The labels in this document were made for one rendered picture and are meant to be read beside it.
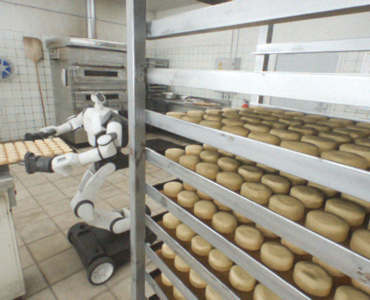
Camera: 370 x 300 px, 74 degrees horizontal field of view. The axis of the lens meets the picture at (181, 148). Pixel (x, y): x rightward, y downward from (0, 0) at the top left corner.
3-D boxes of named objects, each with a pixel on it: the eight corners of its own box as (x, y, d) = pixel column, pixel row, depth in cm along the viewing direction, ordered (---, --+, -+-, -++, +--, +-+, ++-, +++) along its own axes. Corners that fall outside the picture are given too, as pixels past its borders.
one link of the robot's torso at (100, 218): (121, 212, 222) (78, 189, 191) (131, 223, 207) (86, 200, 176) (110, 227, 219) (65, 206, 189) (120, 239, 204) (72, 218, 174)
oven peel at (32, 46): (40, 144, 494) (22, 35, 452) (40, 144, 497) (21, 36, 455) (56, 142, 514) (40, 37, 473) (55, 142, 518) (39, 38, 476)
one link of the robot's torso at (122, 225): (126, 218, 227) (126, 205, 223) (136, 228, 212) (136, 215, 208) (104, 225, 215) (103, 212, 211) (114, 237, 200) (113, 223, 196)
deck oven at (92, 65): (79, 153, 459) (70, 35, 400) (55, 139, 539) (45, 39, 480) (146, 140, 566) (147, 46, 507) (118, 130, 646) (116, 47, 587)
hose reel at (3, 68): (20, 116, 485) (11, 56, 452) (22, 117, 473) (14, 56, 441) (-6, 118, 456) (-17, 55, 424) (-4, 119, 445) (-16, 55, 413)
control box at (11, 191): (10, 207, 146) (6, 186, 142) (6, 191, 164) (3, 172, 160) (17, 205, 149) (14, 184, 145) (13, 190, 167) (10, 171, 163)
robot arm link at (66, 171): (50, 177, 138) (70, 178, 137) (40, 168, 129) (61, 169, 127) (58, 159, 144) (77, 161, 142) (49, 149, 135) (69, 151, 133)
